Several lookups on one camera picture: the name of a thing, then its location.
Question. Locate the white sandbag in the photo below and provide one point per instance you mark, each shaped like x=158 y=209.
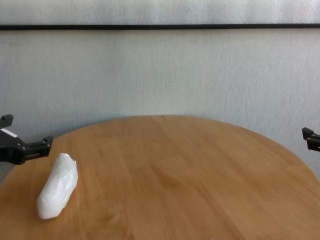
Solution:
x=57 y=190

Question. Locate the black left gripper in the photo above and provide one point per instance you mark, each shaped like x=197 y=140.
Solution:
x=10 y=150

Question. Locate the black wall rail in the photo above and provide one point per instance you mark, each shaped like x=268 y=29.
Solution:
x=160 y=27

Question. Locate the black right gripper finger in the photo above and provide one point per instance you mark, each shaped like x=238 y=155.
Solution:
x=311 y=140

